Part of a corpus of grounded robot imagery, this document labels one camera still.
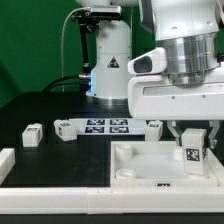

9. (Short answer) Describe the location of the black camera on mount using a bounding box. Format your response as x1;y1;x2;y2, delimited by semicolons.
87;6;122;18

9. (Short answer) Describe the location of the white cable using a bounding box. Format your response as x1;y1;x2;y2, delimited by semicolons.
60;6;92;93

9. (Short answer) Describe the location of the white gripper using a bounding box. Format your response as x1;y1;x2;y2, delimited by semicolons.
128;47;224;149

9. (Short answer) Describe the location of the white marker tag sheet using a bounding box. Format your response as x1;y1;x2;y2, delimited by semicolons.
70;118;146;135

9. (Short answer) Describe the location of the white U-shaped obstacle fence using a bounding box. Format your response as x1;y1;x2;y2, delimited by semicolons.
0;148;224;214

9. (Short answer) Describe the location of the black cable bundle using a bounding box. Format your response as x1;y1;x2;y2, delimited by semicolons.
41;75;92;94

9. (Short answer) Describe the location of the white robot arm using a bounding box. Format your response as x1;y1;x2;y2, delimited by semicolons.
77;0;224;122

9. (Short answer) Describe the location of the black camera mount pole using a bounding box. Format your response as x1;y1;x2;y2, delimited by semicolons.
71;10;99;74

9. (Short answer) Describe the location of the white square table top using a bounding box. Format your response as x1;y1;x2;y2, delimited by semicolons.
110;141;224;188

